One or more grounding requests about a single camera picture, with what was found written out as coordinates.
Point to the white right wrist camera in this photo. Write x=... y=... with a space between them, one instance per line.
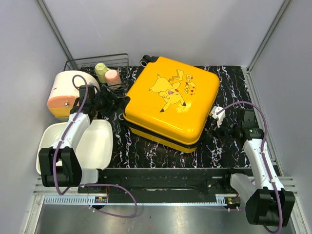
x=218 y=113

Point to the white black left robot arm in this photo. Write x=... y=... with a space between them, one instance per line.
x=59 y=165

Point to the yellow Pikachu suitcase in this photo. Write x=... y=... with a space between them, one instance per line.
x=170 y=103

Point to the pink cup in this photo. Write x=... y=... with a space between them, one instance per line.
x=113 y=79

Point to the white plastic tray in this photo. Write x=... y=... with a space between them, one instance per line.
x=95 y=147

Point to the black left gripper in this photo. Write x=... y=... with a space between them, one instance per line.
x=111 y=99

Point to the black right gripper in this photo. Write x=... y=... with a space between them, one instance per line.
x=217 y=131

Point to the black wire basket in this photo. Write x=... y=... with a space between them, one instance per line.
x=118 y=62

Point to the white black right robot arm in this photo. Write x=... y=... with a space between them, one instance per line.
x=267 y=203

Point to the pink yellow drawer box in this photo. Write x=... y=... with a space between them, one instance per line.
x=64 y=94

